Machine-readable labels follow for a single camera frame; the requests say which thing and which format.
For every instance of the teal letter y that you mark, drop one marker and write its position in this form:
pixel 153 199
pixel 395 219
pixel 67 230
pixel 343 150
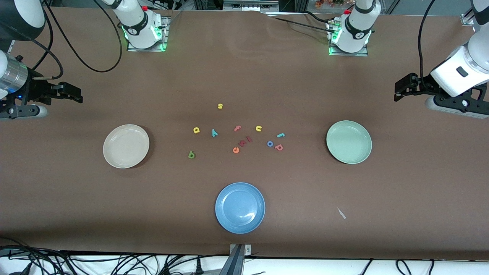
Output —
pixel 214 133

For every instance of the brown table cover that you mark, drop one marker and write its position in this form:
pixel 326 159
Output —
pixel 244 76

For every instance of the black power plug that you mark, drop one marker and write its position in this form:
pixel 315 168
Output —
pixel 198 266

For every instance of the blue round plate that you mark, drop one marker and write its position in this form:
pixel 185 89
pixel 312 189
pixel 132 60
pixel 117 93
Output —
pixel 240 207

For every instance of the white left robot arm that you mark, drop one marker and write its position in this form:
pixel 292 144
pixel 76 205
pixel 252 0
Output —
pixel 357 28

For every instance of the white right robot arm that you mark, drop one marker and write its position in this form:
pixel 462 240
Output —
pixel 139 26

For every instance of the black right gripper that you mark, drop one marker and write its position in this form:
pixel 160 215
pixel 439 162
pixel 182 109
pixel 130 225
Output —
pixel 33 90

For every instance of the beige round plate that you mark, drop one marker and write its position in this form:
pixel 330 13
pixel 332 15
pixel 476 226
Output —
pixel 126 146

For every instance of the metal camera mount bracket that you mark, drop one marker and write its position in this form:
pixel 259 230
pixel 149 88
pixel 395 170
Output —
pixel 238 254

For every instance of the red letter p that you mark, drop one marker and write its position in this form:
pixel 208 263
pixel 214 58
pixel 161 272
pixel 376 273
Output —
pixel 279 147

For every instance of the white paper scrap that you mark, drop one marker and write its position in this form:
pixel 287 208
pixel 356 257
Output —
pixel 341 213

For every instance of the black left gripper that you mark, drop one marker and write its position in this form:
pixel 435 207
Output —
pixel 423 86

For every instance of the orange artificial flowers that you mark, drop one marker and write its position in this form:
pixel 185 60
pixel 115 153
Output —
pixel 324 4

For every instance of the aluminium frame rail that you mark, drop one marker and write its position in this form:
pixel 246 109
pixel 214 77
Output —
pixel 250 5

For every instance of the green round plate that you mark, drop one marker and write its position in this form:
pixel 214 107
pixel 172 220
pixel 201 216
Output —
pixel 348 142

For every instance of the aluminium corner bracket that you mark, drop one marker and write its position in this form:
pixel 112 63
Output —
pixel 467 19

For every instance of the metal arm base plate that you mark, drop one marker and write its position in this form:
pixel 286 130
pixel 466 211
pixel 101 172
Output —
pixel 347 54
pixel 147 49

